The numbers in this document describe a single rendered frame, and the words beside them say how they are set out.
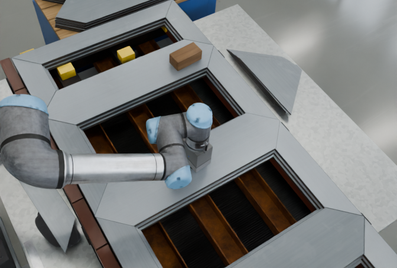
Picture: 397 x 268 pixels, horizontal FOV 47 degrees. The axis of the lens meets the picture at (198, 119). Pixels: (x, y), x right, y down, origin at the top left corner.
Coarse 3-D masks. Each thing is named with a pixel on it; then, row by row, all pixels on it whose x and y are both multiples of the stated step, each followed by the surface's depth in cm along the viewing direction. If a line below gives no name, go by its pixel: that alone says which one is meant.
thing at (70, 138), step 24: (168, 24) 196; (96, 48) 187; (48, 72) 178; (144, 96) 173; (48, 120) 162; (96, 120) 166; (72, 144) 157; (240, 168) 156; (288, 168) 158; (96, 192) 147; (144, 240) 140; (120, 264) 137; (360, 264) 141
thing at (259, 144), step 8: (232, 120) 167; (240, 120) 167; (248, 120) 167; (240, 128) 165; (248, 128) 165; (256, 128) 165; (240, 136) 163; (248, 136) 163; (256, 136) 163; (264, 136) 163; (248, 144) 161; (256, 144) 161; (264, 144) 161; (256, 152) 159; (264, 152) 159
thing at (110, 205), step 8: (104, 192) 147; (112, 192) 147; (104, 200) 145; (112, 200) 146; (104, 208) 144; (112, 208) 144; (120, 208) 144; (112, 216) 142; (120, 216) 143; (128, 224) 141
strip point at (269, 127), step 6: (252, 114) 169; (252, 120) 167; (258, 120) 167; (264, 120) 168; (270, 120) 168; (276, 120) 168; (258, 126) 166; (264, 126) 166; (270, 126) 166; (276, 126) 166; (264, 132) 164; (270, 132) 165; (276, 132) 165; (270, 138) 163; (276, 138) 163
